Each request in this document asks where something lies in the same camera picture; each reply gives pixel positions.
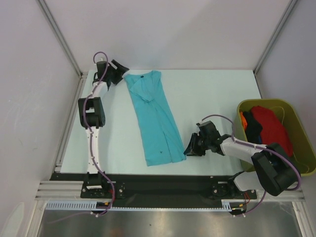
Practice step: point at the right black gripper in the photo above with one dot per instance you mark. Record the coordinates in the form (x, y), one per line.
(197, 143)

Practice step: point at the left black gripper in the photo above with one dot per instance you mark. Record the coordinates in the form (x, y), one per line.
(119, 72)

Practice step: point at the turquoise t shirt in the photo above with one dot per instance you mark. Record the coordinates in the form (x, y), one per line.
(162, 143)

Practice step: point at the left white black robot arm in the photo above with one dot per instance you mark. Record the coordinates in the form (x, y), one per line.
(92, 118)

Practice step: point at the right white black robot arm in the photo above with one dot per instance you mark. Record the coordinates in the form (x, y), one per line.
(273, 172)

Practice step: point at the orange t shirt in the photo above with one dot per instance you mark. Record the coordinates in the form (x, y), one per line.
(243, 121)

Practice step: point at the black t shirt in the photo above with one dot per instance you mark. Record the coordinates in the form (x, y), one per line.
(253, 128)

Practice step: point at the olive green plastic bin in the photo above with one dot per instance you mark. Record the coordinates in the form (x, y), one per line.
(303, 156)

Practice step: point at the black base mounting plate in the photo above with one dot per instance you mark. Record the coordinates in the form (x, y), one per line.
(175, 191)

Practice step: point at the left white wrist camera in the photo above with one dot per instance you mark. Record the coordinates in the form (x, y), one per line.
(103, 64)

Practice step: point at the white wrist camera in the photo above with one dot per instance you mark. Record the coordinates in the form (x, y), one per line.
(103, 64)
(203, 123)

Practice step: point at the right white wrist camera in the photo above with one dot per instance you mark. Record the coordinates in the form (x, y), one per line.
(203, 123)

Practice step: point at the left aluminium frame post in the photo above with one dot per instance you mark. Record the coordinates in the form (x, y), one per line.
(59, 35)

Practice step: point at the aluminium frame post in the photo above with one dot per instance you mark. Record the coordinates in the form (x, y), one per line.
(275, 35)
(59, 35)

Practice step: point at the white slotted cable duct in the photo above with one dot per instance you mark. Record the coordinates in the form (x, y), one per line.
(99, 206)

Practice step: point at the aluminium front rail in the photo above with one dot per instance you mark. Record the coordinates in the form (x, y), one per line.
(71, 190)

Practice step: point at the right aluminium frame post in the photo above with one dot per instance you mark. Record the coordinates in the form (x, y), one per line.
(275, 35)

